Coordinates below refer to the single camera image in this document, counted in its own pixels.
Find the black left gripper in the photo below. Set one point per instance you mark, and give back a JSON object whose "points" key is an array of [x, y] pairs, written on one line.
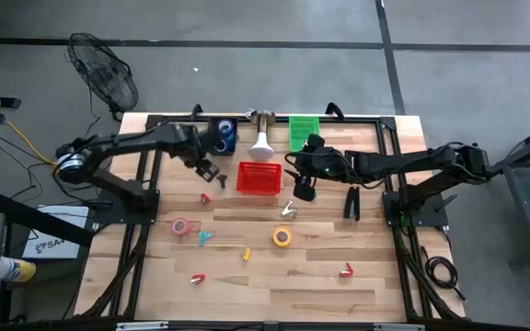
{"points": [[207, 171]]}

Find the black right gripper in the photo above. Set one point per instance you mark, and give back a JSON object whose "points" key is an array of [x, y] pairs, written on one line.
{"points": [[322, 163]]}

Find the dark grey staple remover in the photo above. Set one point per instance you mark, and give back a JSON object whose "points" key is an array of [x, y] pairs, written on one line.
{"points": [[221, 179]]}

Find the dark blue tape roll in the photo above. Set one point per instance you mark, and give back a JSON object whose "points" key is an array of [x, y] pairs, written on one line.
{"points": [[216, 146]]}

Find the red mini stapler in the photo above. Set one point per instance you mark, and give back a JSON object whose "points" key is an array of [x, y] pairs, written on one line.
{"points": [[204, 199]]}

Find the light blue tape roll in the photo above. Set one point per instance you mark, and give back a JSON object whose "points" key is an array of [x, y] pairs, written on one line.
{"points": [[220, 124]]}

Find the pink tape roll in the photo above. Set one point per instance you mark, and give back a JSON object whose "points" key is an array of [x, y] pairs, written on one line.
{"points": [[173, 226]]}

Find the teal staple remover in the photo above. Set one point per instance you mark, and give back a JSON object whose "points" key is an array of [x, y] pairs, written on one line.
{"points": [[203, 238]]}

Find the yellow tape roll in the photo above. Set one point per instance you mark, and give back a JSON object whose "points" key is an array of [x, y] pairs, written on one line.
{"points": [[274, 237]]}

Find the red staple remover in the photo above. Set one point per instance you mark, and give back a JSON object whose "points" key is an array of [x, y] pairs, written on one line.
{"points": [[345, 275], [199, 277]]}

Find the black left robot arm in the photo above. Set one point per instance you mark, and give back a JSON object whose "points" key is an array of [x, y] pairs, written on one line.
{"points": [[131, 140]]}

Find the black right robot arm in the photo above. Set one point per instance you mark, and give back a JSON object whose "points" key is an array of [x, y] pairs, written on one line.
{"points": [[407, 161]]}

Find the green plastic basket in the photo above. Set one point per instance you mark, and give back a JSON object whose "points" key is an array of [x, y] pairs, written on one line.
{"points": [[302, 131]]}

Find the black plastic bin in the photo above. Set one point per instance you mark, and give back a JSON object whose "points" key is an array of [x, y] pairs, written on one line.
{"points": [[236, 138]]}

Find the white dome lamp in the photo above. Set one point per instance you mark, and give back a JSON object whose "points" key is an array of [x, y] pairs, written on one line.
{"points": [[261, 149]]}

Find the red plastic basket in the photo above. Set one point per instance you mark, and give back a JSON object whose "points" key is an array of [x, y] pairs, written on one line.
{"points": [[258, 179]]}

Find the black arched clamp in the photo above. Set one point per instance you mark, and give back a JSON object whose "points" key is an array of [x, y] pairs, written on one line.
{"points": [[334, 110], [196, 110]]}

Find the black floor fan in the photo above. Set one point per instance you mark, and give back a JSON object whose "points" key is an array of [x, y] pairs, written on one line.
{"points": [[104, 73]]}

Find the white paper sign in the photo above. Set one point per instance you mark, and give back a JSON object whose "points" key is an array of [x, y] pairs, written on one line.
{"points": [[53, 243]]}

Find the yellow white spray can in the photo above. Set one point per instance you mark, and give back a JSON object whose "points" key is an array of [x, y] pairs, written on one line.
{"points": [[19, 271]]}

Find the black metal table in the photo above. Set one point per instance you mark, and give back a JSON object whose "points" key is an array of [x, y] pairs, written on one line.
{"points": [[525, 207]]}

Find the black aluminium frame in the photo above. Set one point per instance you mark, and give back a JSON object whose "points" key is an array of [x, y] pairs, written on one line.
{"points": [[352, 120]]}

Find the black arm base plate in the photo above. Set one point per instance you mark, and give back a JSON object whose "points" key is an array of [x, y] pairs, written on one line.
{"points": [[108, 213], [430, 216]]}

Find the silver metal bracket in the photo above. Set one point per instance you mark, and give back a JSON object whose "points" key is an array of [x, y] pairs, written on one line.
{"points": [[141, 325], [398, 327]]}

